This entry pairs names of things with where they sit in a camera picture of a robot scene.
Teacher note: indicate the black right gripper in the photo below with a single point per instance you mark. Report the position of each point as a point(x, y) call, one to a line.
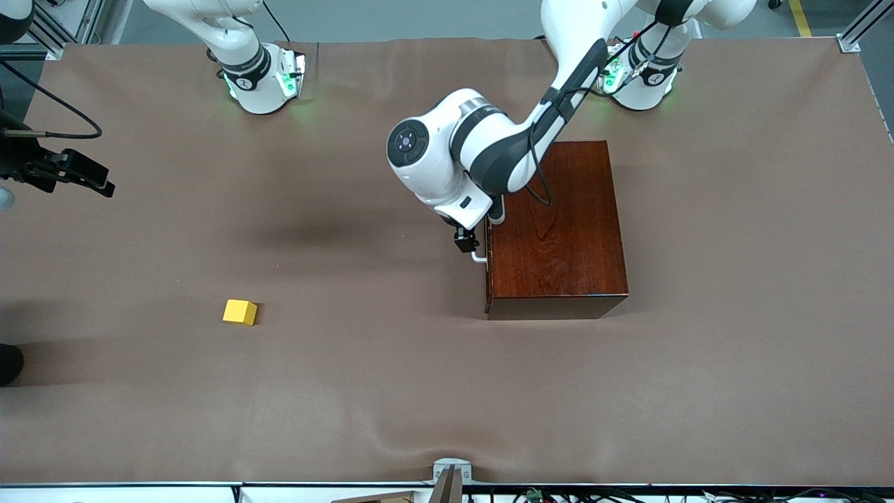
point(26, 166)

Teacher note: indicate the yellow block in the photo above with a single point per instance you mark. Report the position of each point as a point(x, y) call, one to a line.
point(239, 312)

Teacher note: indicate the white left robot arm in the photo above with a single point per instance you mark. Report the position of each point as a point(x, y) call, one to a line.
point(489, 140)

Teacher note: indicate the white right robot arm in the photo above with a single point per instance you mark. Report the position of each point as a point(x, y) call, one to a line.
point(244, 63)

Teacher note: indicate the dark red wooden cabinet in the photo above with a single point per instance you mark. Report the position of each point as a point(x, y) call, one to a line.
point(559, 223)

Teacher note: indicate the black rounded object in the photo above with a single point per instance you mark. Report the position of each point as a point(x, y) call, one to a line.
point(8, 365)

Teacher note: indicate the tan cardboard piece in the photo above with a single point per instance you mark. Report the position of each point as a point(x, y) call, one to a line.
point(384, 498)

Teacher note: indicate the brown table cover mat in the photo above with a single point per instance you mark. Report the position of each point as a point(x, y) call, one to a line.
point(209, 405)

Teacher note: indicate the aluminium frame structure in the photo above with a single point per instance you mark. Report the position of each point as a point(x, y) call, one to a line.
point(43, 33)

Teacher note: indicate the grey metal bracket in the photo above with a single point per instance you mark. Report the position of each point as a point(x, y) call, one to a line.
point(452, 467)

